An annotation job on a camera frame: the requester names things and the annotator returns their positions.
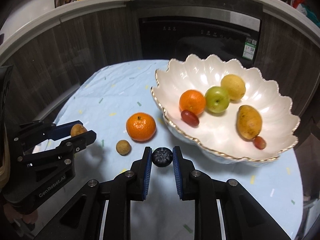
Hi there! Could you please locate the brown longan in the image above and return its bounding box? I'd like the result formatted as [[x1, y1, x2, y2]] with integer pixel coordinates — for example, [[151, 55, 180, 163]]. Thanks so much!
[[71, 124, 87, 137], [116, 140, 131, 155]]

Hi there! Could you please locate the dark blue round fruit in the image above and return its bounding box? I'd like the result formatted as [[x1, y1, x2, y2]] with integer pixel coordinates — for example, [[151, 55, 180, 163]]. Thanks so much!
[[151, 147, 173, 167]]

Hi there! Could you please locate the large red grape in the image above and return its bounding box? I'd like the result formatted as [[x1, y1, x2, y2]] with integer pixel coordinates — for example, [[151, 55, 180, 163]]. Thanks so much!
[[181, 110, 200, 127]]

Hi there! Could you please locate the small red grape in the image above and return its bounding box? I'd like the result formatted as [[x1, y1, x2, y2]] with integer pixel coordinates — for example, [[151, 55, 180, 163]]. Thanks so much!
[[253, 136, 266, 150]]

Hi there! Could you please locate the large orange mandarin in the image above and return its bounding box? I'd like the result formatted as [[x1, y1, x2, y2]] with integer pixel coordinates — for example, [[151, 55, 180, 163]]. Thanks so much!
[[179, 89, 206, 115]]

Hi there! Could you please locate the green apple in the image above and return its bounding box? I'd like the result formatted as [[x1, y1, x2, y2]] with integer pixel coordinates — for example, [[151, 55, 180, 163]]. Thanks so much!
[[205, 86, 230, 114]]

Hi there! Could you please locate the left human hand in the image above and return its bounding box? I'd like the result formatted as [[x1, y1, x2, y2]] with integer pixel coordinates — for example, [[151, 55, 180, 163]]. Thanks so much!
[[1, 203, 39, 231]]

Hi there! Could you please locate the light blue tablecloth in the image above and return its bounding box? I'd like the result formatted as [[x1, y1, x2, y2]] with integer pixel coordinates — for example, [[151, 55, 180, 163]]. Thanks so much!
[[31, 59, 304, 240]]

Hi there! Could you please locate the white scalloped fruit bowl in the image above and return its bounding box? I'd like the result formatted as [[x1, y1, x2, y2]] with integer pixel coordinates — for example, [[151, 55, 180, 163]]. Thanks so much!
[[150, 53, 301, 167]]

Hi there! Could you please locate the yellow mango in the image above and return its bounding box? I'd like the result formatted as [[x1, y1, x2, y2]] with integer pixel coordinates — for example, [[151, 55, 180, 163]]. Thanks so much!
[[236, 105, 263, 140]]

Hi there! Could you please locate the yellow lemon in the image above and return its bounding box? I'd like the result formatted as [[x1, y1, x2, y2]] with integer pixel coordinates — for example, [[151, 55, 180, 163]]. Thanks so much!
[[220, 74, 246, 101]]

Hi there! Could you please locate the black built-in dishwasher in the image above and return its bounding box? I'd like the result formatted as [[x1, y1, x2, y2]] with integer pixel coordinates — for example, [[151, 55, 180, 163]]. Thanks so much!
[[137, 6, 261, 68]]

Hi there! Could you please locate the teal snack bag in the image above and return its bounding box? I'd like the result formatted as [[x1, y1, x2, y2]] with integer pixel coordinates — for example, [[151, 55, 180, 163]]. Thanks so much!
[[304, 4, 320, 27]]

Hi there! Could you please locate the red snack bag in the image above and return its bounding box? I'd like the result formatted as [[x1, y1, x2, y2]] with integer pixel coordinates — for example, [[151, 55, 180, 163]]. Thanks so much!
[[287, 0, 306, 9]]

